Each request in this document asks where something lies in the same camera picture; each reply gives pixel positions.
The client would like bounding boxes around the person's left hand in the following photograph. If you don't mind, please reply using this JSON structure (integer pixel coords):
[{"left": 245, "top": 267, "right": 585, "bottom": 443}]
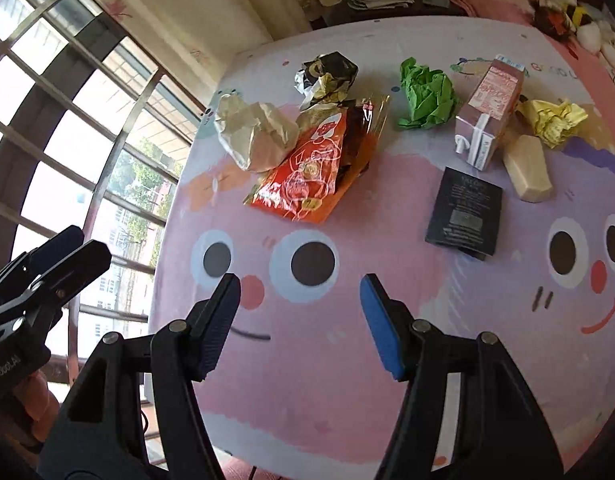
[{"left": 18, "top": 367, "right": 63, "bottom": 423}]

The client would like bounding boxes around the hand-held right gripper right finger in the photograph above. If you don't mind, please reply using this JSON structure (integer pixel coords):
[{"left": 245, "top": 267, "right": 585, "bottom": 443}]
[{"left": 360, "top": 273, "right": 565, "bottom": 480}]

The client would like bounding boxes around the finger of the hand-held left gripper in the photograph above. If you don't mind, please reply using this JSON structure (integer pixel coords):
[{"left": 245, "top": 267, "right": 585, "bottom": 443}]
[
  {"left": 30, "top": 240, "right": 112, "bottom": 313},
  {"left": 2, "top": 225, "right": 86, "bottom": 286}
]

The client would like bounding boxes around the window with metal grille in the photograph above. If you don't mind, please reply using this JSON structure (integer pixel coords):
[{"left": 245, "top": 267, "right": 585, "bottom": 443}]
[{"left": 0, "top": 0, "right": 208, "bottom": 411}]

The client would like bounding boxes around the green paper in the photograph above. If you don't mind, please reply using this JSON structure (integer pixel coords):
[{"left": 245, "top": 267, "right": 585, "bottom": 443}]
[{"left": 397, "top": 57, "right": 459, "bottom": 131}]

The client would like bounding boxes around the yellow black bee plush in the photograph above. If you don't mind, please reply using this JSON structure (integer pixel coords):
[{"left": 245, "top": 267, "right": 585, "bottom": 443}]
[{"left": 562, "top": 2, "right": 603, "bottom": 36}]

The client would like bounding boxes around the flat black box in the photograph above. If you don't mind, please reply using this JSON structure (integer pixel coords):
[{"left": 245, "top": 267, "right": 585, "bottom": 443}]
[{"left": 425, "top": 166, "right": 504, "bottom": 261}]

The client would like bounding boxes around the orange snack bag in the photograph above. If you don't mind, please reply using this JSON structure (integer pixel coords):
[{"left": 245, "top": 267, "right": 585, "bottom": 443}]
[{"left": 242, "top": 102, "right": 349, "bottom": 225}]

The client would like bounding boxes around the cream floral curtain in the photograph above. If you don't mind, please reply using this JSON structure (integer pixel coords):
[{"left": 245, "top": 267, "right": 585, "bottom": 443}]
[{"left": 98, "top": 0, "right": 288, "bottom": 111}]

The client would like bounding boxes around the black gold paper bag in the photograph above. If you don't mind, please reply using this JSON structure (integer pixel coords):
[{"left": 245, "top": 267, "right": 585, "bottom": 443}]
[{"left": 294, "top": 51, "right": 361, "bottom": 112}]

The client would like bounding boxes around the beige crumpled paper bag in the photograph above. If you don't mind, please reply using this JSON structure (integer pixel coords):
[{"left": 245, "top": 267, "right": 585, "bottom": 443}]
[{"left": 214, "top": 91, "right": 314, "bottom": 173}]

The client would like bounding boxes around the dark bedside table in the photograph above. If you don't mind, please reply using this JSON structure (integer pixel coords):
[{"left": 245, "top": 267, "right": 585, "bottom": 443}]
[{"left": 307, "top": 0, "right": 468, "bottom": 31}]

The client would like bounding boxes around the cartoon printed tablecloth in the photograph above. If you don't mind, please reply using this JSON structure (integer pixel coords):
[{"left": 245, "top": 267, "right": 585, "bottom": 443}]
[{"left": 148, "top": 14, "right": 615, "bottom": 476}]

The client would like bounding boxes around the brown translucent wrapper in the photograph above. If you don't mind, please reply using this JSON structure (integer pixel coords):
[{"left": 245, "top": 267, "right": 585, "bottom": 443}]
[{"left": 337, "top": 94, "right": 392, "bottom": 186}]

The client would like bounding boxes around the pink drink carton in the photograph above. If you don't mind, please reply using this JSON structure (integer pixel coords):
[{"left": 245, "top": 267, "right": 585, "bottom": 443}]
[{"left": 454, "top": 54, "right": 529, "bottom": 170}]

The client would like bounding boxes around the beige soap block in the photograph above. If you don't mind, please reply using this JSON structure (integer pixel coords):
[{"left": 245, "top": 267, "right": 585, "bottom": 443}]
[{"left": 502, "top": 134, "right": 554, "bottom": 204}]

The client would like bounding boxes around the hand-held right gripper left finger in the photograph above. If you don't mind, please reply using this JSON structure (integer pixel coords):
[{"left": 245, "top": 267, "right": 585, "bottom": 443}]
[{"left": 38, "top": 273, "right": 242, "bottom": 480}]

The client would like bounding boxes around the brown orange feathery plush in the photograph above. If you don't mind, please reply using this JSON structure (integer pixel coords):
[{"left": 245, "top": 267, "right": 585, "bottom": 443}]
[{"left": 530, "top": 0, "right": 575, "bottom": 43}]

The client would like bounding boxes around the small white plush toy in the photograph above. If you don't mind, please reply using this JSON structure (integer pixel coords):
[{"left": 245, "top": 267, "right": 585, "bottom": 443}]
[{"left": 577, "top": 20, "right": 615, "bottom": 68}]

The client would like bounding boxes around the yellow crumpled paper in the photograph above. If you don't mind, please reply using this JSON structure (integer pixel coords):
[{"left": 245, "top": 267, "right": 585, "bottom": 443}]
[{"left": 516, "top": 97, "right": 588, "bottom": 150}]

